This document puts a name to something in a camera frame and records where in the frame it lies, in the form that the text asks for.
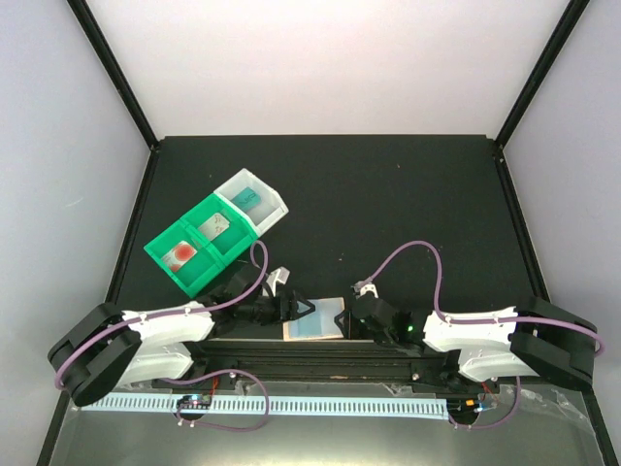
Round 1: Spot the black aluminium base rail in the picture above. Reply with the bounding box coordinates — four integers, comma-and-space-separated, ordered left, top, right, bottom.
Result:
149, 337, 501, 392

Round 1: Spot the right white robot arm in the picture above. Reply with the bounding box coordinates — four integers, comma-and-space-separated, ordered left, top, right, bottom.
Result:
334, 292, 602, 391

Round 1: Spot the right black frame post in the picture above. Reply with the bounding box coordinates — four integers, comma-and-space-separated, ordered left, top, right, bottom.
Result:
495, 0, 590, 149

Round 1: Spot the teal VIP credit card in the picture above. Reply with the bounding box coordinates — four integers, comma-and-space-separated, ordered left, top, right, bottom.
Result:
231, 186, 261, 213

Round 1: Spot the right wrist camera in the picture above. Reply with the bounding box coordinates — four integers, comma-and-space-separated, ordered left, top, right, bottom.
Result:
352, 282, 378, 298

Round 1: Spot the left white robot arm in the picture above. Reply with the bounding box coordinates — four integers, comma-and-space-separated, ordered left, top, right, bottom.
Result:
48, 265, 315, 407

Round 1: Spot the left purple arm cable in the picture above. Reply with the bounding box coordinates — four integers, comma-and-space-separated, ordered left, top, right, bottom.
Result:
53, 240, 271, 390

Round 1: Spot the white slotted cable duct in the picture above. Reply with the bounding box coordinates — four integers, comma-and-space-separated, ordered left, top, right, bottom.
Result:
83, 392, 448, 420

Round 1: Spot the right controller board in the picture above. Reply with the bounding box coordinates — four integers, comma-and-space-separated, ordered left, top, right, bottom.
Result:
446, 398, 498, 414

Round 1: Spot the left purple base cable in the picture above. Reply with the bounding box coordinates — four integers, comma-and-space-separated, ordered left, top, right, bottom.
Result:
164, 369, 271, 432

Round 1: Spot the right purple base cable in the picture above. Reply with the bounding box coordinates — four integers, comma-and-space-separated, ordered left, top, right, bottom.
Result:
448, 376, 523, 432

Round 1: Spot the controller board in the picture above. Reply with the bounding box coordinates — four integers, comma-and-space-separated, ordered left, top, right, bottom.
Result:
446, 398, 498, 414
177, 394, 212, 411

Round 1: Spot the green bin near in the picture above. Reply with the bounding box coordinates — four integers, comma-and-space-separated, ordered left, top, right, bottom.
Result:
144, 219, 225, 298

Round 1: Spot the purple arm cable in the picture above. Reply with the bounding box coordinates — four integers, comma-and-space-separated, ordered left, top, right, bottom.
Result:
366, 240, 605, 358
53, 240, 271, 390

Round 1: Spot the green bin middle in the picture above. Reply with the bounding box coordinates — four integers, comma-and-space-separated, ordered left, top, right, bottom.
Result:
180, 193, 258, 266

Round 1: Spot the white translucent bin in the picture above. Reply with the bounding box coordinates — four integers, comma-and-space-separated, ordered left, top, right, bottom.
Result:
214, 168, 289, 237

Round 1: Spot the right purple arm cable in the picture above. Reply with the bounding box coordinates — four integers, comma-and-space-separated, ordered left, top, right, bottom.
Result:
366, 240, 605, 358

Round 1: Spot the green bin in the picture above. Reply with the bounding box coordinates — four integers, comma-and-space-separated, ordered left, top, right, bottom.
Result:
144, 219, 225, 298
180, 193, 258, 266

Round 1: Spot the left black frame post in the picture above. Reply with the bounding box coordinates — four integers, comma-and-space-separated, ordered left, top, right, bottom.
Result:
67, 0, 159, 150

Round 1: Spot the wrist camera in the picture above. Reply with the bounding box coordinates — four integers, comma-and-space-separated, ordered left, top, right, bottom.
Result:
352, 282, 378, 298
263, 267, 290, 296

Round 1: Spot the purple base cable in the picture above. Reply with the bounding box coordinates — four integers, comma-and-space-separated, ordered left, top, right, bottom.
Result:
448, 376, 523, 432
164, 369, 271, 432

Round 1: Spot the floral card in bin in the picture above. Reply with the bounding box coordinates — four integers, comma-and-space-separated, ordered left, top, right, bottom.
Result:
198, 213, 230, 241

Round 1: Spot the tan card holder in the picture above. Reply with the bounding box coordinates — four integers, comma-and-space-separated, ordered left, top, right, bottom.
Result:
282, 297, 344, 342

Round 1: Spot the left controller board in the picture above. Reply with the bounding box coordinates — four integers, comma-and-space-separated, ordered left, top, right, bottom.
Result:
177, 394, 212, 411

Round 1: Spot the red dot card in bin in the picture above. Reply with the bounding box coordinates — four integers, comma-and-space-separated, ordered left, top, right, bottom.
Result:
162, 241, 197, 273

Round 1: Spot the black frame post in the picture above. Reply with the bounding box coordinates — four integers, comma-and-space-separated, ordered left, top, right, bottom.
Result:
67, 0, 159, 150
495, 0, 590, 149

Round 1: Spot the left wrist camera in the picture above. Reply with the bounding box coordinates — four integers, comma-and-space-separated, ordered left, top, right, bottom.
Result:
263, 267, 290, 296

